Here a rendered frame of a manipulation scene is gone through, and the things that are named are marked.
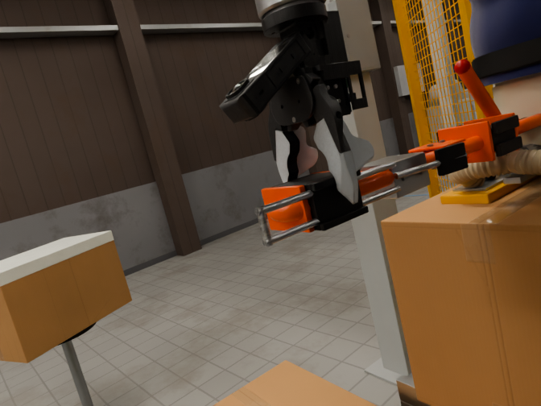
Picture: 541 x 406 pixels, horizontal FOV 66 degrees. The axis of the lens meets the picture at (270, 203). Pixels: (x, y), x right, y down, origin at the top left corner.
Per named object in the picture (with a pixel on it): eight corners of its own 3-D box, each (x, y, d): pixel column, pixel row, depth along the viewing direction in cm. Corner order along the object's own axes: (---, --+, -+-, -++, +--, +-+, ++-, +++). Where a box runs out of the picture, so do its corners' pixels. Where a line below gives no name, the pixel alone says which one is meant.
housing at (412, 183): (392, 187, 60) (386, 156, 59) (434, 184, 54) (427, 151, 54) (358, 200, 56) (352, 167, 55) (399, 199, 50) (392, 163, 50)
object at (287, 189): (322, 209, 54) (313, 171, 53) (365, 209, 48) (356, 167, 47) (270, 230, 49) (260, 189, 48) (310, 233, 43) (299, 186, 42)
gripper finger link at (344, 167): (402, 180, 44) (361, 106, 45) (364, 196, 41) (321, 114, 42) (382, 192, 46) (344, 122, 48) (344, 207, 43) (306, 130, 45)
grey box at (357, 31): (372, 71, 191) (359, 3, 186) (382, 68, 186) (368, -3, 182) (341, 76, 180) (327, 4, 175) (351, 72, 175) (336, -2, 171)
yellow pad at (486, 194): (520, 166, 103) (517, 147, 102) (567, 163, 94) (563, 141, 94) (440, 205, 85) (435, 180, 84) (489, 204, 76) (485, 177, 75)
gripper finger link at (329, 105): (360, 142, 41) (320, 68, 43) (349, 146, 40) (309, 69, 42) (333, 163, 45) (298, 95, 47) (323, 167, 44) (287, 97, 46)
